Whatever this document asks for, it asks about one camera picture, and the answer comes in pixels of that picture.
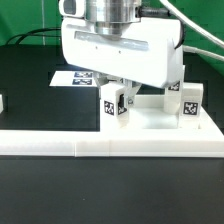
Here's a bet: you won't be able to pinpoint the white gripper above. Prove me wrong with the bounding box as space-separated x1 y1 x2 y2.
61 18 183 108

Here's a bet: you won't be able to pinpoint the white square table top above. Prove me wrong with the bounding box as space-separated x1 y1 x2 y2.
99 94 224 134

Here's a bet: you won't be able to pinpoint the white sheet with tags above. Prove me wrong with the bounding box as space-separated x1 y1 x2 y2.
50 71 97 87

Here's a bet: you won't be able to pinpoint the white L-shaped obstacle fence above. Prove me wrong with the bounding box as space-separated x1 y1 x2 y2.
0 97 224 158

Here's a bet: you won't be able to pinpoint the white part at left edge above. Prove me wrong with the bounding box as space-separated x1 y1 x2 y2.
0 94 4 114

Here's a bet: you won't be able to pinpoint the grey gripper cables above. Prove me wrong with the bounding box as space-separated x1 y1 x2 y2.
139 0 224 64

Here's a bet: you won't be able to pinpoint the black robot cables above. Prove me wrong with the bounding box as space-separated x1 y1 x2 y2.
4 28 63 46

